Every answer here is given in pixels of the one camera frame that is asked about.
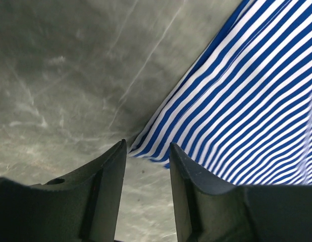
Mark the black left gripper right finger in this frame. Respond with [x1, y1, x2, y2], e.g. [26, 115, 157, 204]
[170, 143, 312, 241]

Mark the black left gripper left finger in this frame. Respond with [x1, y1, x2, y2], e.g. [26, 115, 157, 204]
[0, 140, 127, 241]

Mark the blue white striped tank top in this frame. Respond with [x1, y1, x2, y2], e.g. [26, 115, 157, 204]
[128, 1, 312, 185]

